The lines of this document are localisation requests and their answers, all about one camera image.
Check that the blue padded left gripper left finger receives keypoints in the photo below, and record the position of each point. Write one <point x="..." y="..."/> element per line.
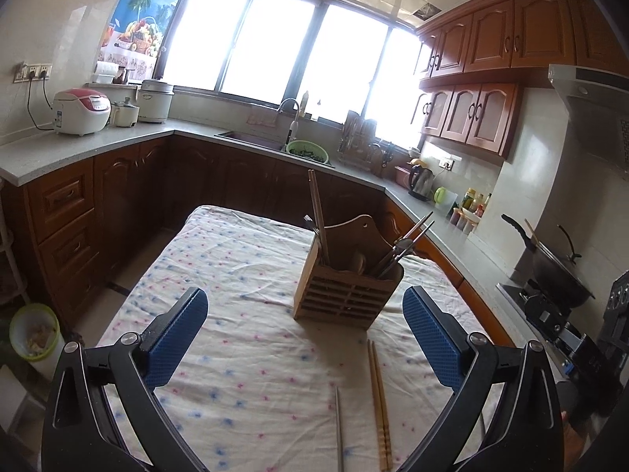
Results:
<point x="168" y="337"/>

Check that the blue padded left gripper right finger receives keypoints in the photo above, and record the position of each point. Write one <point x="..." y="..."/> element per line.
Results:
<point x="442" y="340"/>

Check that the stainless steel spoon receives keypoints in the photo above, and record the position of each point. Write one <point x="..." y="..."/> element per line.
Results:
<point x="403" y="243"/>

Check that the brown wooden chopstick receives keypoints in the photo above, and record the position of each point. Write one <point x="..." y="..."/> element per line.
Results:
<point x="319" y="216"/>

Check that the stainless steel fork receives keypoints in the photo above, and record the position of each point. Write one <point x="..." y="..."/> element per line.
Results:
<point x="311" y="225"/>

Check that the grey kitchen countertop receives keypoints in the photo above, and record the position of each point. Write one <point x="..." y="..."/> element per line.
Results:
<point x="344" y="194"/>

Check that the gas stove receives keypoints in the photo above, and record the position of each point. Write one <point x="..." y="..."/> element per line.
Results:
<point x="536" y="309"/>

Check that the white floral tablecloth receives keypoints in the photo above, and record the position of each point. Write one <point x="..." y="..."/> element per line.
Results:
<point x="256" y="389"/>

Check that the wooden utensil holder box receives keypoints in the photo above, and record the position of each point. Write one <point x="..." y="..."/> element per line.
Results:
<point x="345" y="284"/>

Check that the light bamboo chopstick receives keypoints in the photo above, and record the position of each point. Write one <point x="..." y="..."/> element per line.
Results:
<point x="383" y="402"/>
<point x="378" y="402"/>

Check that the condiment bottles group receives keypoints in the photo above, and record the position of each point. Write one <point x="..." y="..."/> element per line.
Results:
<point x="468" y="214"/>

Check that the black wok with lid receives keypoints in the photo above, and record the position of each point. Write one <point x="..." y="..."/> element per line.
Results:
<point x="555" y="279"/>

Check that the green trash bin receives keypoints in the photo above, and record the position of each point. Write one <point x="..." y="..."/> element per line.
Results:
<point x="35" y="332"/>

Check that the thin metal chopstick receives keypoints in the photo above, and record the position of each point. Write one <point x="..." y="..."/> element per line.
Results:
<point x="339" y="431"/>

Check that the green apple shaped object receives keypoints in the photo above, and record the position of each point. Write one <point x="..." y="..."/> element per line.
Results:
<point x="440" y="195"/>

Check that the lower wooden base cabinets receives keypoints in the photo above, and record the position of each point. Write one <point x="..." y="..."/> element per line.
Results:
<point x="77" y="223"/>

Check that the steel electric kettle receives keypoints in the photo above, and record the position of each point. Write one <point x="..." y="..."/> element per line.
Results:
<point x="420" y="182"/>

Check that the dish drying rack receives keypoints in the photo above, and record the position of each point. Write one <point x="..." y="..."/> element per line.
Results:
<point x="360" y="148"/>

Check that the small white pot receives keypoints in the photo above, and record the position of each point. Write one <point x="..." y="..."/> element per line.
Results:
<point x="124" y="114"/>

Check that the green colander bowl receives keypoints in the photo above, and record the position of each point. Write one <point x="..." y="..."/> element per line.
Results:
<point x="308" y="150"/>

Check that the large white cooker pot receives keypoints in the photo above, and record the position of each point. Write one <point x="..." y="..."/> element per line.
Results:
<point x="154" y="100"/>

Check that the white pink rice cooker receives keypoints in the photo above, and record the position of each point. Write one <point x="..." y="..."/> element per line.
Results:
<point x="80" y="111"/>

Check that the chrome sink faucet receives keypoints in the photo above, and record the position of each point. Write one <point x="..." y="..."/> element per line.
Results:
<point x="295" y="109"/>

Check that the steel range hood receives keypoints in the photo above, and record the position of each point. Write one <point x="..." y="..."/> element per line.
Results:
<point x="597" y="104"/>

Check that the colourful fruit poster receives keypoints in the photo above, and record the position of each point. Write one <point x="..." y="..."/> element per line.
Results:
<point x="134" y="36"/>

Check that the upper wooden wall cabinets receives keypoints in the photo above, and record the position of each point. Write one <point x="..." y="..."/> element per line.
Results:
<point x="479" y="57"/>

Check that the wall power socket strip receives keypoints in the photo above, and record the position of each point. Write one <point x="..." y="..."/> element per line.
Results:
<point x="25" y="72"/>

